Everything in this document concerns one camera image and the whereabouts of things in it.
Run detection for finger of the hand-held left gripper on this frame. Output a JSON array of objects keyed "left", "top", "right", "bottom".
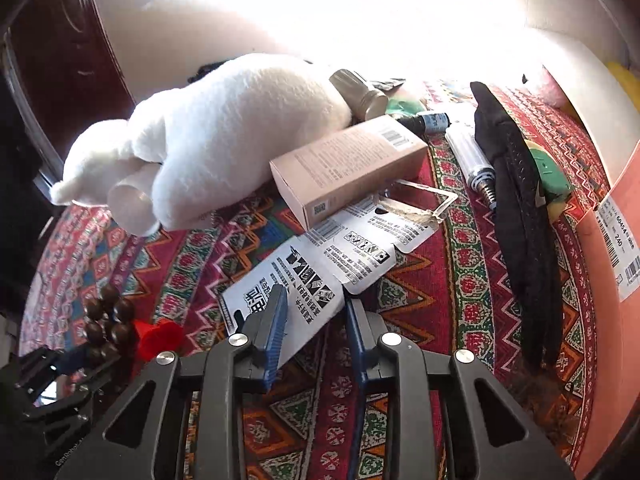
[{"left": 12, "top": 347, "right": 121, "bottom": 423}]

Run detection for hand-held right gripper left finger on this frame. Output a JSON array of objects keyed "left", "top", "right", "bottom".
[{"left": 55, "top": 284, "right": 290, "bottom": 480}]

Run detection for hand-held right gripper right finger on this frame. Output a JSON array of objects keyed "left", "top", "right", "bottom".
[{"left": 344, "top": 299, "right": 576, "bottom": 480}]

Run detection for white printed packaging card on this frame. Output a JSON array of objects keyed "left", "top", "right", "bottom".
[
  {"left": 218, "top": 237, "right": 351, "bottom": 366},
  {"left": 302, "top": 192, "right": 441, "bottom": 296}
]

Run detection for red plastic cone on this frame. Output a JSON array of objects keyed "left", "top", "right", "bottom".
[{"left": 136, "top": 321, "right": 184, "bottom": 362}]

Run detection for white cup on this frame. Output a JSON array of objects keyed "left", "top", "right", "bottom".
[{"left": 108, "top": 164, "right": 161, "bottom": 237}]

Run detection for black Nike sock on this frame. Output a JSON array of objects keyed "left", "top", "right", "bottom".
[{"left": 469, "top": 81, "right": 568, "bottom": 378}]

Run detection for orange storage box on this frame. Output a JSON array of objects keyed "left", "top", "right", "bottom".
[{"left": 547, "top": 160, "right": 640, "bottom": 471}]

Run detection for taupe ribbed cup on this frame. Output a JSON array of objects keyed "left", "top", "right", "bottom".
[{"left": 328, "top": 67, "right": 390, "bottom": 122}]

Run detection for patterned woven cloth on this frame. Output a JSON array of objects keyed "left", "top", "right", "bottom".
[{"left": 20, "top": 77, "right": 616, "bottom": 480}]

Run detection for clear plastic blister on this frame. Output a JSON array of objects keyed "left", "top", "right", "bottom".
[{"left": 372, "top": 179, "right": 460, "bottom": 228}]

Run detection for white plush toy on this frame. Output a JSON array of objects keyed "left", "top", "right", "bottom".
[{"left": 50, "top": 52, "right": 353, "bottom": 233}]

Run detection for white cylinder with metal spring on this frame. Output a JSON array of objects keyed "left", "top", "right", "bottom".
[{"left": 444, "top": 122, "right": 501, "bottom": 213}]

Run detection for small bottle with blue label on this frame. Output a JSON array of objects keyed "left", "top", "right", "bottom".
[{"left": 397, "top": 111, "right": 452, "bottom": 135}]

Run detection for green and yellow toy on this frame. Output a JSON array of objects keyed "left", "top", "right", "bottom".
[{"left": 529, "top": 141, "right": 575, "bottom": 213}]

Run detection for black cloth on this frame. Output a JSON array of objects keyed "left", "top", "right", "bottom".
[{"left": 187, "top": 61, "right": 223, "bottom": 85}]

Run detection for dark wooden furniture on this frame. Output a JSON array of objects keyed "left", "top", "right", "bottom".
[{"left": 0, "top": 0, "right": 138, "bottom": 206}]

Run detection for white box lid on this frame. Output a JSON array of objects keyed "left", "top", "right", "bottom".
[{"left": 520, "top": 25, "right": 640, "bottom": 201}]

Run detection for wooden bead bracelet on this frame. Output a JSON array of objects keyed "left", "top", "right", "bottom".
[{"left": 81, "top": 282, "right": 138, "bottom": 366}]

